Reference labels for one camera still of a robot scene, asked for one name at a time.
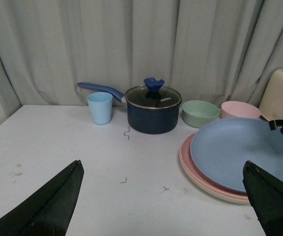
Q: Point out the pink bowl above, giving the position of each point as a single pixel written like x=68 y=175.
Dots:
x=237 y=109

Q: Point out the dark blue saucepan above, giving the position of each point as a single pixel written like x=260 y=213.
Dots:
x=142 y=120

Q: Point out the light blue cup left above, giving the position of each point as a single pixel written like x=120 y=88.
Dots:
x=100 y=104

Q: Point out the blue plate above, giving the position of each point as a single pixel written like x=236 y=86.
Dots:
x=221 y=148

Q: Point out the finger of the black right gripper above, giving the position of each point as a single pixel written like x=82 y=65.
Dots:
x=274 y=124

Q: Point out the cream toaster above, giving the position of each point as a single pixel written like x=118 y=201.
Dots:
x=271 y=105

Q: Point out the glass pot lid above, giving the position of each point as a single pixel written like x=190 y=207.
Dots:
x=153 y=95

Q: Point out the grey curtain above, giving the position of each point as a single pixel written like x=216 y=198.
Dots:
x=213 y=50

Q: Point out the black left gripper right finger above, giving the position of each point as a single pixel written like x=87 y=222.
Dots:
x=265 y=194

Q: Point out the green bowl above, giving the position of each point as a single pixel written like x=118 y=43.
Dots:
x=197 y=113

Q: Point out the pink plate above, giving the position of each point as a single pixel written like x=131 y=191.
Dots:
x=190 y=169

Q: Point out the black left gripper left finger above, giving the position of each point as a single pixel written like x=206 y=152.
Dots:
x=48 y=211

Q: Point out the beige plate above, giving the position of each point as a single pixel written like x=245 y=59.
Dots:
x=205 y=190

